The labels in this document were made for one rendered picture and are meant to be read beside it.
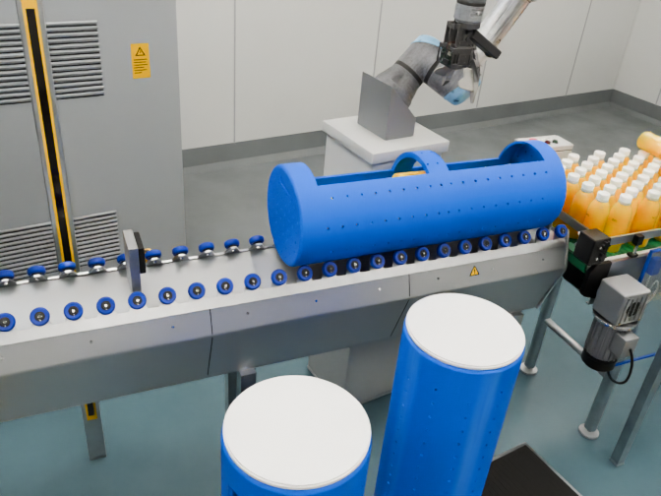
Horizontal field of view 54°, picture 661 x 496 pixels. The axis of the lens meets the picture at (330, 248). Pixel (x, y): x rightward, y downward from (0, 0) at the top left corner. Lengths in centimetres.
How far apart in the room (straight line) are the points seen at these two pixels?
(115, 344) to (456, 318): 85
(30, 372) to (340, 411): 81
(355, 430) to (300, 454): 12
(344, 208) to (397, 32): 357
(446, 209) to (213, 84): 291
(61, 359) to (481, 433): 102
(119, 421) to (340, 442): 162
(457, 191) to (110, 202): 178
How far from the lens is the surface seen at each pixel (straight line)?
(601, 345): 235
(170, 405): 279
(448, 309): 161
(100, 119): 300
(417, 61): 225
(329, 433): 126
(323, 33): 483
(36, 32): 184
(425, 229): 186
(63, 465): 266
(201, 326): 176
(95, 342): 173
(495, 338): 156
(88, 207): 315
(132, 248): 169
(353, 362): 261
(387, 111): 219
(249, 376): 198
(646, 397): 268
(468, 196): 191
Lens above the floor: 196
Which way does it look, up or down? 31 degrees down
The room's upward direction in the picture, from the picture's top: 5 degrees clockwise
